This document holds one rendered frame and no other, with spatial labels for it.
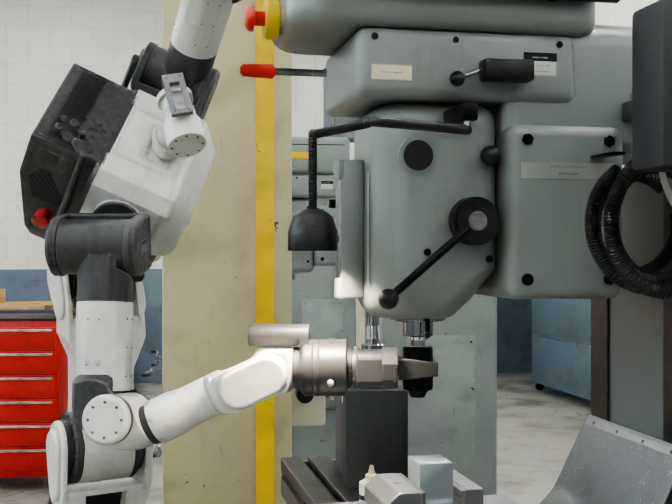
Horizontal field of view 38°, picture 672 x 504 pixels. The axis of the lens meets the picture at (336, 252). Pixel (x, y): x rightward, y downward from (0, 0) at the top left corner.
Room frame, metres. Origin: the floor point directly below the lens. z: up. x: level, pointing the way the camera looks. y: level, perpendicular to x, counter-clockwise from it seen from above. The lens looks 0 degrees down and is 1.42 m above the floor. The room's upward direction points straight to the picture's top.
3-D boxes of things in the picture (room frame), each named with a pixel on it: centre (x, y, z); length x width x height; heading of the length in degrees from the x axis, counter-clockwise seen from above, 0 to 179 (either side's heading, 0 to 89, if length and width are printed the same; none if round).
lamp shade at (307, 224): (1.41, 0.03, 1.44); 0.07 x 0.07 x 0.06
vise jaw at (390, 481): (1.44, -0.09, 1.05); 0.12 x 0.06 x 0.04; 13
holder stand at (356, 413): (1.96, -0.07, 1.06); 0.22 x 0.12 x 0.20; 5
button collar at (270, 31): (1.47, 0.10, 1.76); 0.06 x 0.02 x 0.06; 12
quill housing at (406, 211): (1.52, -0.13, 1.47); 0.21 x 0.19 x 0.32; 12
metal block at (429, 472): (1.45, -0.14, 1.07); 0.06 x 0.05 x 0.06; 13
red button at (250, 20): (1.46, 0.12, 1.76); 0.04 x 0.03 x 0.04; 12
